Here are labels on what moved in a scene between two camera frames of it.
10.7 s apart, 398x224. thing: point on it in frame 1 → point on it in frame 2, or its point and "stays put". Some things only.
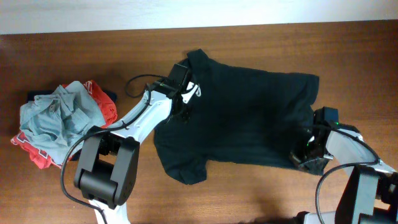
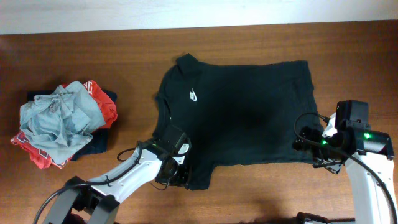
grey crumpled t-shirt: (56, 123) stays put
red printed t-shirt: (106, 107) stays put
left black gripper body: (181, 106) → (173, 174)
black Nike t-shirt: (242, 115) stays put
